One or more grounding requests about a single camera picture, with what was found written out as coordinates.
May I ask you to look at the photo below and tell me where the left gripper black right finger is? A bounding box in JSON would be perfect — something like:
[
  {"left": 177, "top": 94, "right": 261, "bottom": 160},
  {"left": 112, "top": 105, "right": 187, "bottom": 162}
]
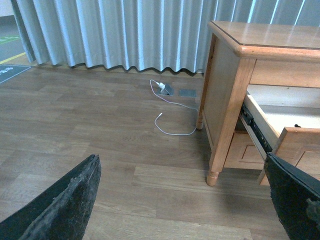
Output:
[{"left": 264, "top": 152, "right": 320, "bottom": 240}]

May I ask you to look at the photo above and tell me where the green floor marking mat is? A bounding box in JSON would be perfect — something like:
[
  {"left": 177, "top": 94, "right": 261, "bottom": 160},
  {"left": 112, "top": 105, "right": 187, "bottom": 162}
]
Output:
[{"left": 0, "top": 64, "right": 31, "bottom": 84}]

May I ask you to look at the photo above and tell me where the wooden drawer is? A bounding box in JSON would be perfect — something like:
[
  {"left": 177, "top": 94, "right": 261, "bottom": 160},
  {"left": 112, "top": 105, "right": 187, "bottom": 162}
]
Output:
[
  {"left": 224, "top": 131, "right": 264, "bottom": 170},
  {"left": 240, "top": 90, "right": 320, "bottom": 179}
]

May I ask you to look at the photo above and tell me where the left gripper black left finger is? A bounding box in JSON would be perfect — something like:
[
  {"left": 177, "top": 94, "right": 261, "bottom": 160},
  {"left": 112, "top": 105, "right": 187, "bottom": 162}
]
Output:
[{"left": 0, "top": 154, "right": 101, "bottom": 240}]

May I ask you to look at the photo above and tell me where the closed floor socket cover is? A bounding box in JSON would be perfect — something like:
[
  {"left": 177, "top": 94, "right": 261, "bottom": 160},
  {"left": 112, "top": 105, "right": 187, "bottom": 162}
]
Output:
[{"left": 178, "top": 89, "right": 197, "bottom": 98}]

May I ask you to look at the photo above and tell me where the white floor charger cable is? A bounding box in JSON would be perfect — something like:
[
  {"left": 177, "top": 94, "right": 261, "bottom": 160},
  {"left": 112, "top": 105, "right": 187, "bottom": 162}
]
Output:
[{"left": 149, "top": 79, "right": 199, "bottom": 136}]

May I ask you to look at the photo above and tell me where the light blue curtain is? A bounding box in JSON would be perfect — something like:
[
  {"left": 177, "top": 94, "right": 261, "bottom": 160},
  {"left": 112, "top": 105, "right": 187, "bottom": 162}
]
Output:
[{"left": 11, "top": 0, "right": 320, "bottom": 73}]

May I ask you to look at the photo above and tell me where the wooden nightstand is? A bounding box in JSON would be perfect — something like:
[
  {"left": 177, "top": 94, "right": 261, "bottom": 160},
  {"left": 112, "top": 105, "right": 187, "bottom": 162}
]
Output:
[{"left": 196, "top": 21, "right": 320, "bottom": 186}]

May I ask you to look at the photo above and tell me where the open floor socket box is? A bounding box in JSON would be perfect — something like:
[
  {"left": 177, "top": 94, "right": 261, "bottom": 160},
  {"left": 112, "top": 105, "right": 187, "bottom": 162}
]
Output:
[{"left": 159, "top": 84, "right": 174, "bottom": 96}]

